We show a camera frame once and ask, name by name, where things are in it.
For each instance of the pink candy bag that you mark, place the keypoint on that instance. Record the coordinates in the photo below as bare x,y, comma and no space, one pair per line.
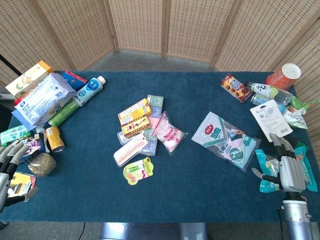
170,135

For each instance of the yellow red patterned box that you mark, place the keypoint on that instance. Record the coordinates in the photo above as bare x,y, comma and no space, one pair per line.
135,111

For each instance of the clear bottle white label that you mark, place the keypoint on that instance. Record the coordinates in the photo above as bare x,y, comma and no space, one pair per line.
267,90

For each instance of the green mint packet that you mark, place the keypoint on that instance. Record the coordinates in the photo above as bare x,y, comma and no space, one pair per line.
13,133

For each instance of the brown cookie pack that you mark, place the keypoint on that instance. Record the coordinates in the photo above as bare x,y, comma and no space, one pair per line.
236,87

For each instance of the clear towel pack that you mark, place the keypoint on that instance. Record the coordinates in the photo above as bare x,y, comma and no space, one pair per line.
222,140

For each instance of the white blister card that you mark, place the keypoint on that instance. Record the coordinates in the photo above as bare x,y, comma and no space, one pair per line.
271,118

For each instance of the orange white fruit print box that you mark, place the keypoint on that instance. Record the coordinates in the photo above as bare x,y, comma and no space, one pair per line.
26,77

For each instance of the white orange blister pack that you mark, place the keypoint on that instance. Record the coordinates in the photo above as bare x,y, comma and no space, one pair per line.
128,151

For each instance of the teal red long pack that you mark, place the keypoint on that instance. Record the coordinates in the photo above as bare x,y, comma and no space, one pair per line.
306,167

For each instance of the yellow maroon box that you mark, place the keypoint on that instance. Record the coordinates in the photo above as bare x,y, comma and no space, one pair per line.
136,127

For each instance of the woven folding screen panel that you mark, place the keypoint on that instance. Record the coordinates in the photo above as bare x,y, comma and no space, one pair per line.
137,22
77,27
310,65
22,32
265,30
197,25

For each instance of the silver blue can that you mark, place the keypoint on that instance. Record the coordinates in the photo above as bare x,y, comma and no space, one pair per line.
258,98

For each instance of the orange paper cup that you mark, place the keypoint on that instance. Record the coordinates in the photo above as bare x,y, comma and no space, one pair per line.
282,76

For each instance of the teal clear snack bag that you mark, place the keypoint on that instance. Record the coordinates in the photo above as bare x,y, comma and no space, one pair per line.
266,162

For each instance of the green yellow lip balm card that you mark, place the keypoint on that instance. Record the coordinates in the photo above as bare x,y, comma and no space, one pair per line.
138,171

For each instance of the red blue flat box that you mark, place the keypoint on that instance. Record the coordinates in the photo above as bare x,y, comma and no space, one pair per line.
75,80

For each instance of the pastel face print box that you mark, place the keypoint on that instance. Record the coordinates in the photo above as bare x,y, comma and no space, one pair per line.
150,147
156,103

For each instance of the dark green pouch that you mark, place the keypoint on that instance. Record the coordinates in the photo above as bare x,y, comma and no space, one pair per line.
300,145

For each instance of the purple black snack pack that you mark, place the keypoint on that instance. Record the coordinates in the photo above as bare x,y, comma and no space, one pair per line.
37,146

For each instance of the clear jar of grains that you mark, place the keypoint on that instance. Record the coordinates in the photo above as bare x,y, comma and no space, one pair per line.
42,165

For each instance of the green drink can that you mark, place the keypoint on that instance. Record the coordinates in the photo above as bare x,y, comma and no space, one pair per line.
63,113

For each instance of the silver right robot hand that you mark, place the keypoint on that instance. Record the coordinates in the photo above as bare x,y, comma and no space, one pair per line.
292,172

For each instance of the black yellow card pack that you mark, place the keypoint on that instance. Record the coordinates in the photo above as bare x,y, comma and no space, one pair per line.
23,181

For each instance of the blue felt table cover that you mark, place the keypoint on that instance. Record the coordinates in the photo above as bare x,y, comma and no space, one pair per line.
175,195

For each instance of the black pole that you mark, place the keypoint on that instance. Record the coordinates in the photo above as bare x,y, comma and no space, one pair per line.
10,63

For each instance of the green white crumpled bag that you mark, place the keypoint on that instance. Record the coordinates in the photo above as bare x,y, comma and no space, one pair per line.
297,115

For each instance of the small blue white box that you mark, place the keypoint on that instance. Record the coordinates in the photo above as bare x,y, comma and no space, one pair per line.
121,137

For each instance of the white blue drink bottle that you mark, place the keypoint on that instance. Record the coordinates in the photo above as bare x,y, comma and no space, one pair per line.
90,90

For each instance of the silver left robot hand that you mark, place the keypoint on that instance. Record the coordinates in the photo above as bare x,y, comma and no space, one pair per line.
4,182

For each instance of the large white blue bag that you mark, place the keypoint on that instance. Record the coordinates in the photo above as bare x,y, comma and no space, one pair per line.
42,100

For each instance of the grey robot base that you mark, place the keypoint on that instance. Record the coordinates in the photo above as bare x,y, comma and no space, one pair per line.
152,231

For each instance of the yellow drink can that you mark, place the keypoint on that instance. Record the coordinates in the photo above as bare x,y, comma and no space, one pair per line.
55,138

